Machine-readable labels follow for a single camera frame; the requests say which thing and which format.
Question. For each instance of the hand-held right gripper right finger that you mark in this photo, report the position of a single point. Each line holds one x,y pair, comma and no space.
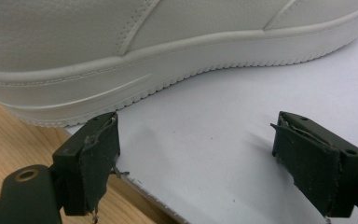
317,168

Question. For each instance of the white sneaker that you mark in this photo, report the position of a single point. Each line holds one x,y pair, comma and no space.
136,46

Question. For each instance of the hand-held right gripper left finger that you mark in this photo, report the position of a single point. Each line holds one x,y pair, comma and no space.
96,168

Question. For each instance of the light grey board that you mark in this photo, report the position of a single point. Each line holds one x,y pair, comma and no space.
214,140

